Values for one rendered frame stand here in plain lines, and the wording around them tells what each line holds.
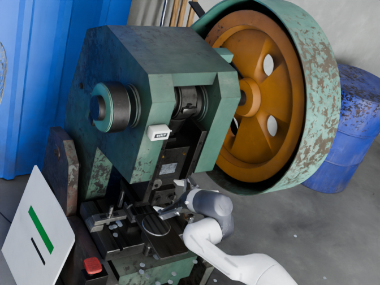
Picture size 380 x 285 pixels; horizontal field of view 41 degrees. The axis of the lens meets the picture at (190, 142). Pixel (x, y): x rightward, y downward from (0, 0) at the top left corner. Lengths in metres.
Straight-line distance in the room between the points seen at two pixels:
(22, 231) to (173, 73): 1.37
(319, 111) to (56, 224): 1.32
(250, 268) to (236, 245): 1.82
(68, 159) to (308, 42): 1.14
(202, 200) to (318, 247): 2.12
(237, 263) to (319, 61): 0.79
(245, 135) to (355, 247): 1.93
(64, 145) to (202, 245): 0.93
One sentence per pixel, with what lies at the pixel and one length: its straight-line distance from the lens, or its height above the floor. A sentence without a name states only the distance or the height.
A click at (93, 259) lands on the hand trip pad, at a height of 0.76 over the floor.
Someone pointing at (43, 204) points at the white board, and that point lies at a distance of 2.62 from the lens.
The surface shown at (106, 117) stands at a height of 1.33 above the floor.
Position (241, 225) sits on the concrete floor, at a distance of 3.62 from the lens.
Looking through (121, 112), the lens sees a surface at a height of 1.37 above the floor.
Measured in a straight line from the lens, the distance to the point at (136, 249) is 2.26.
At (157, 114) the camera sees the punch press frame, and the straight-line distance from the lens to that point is 1.79.
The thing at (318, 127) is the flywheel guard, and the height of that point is 1.46.
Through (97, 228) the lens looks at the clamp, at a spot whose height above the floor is 0.72.
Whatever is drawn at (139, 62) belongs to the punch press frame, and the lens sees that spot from 1.83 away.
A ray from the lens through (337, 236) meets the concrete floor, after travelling 3.96.
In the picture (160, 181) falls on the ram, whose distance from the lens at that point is 2.10.
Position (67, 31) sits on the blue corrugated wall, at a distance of 2.95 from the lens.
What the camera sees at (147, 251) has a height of 0.68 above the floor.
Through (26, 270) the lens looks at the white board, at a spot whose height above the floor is 0.14.
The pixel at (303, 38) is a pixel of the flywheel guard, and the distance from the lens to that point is 1.94.
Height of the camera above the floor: 2.32
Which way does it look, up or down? 34 degrees down
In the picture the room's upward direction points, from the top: 19 degrees clockwise
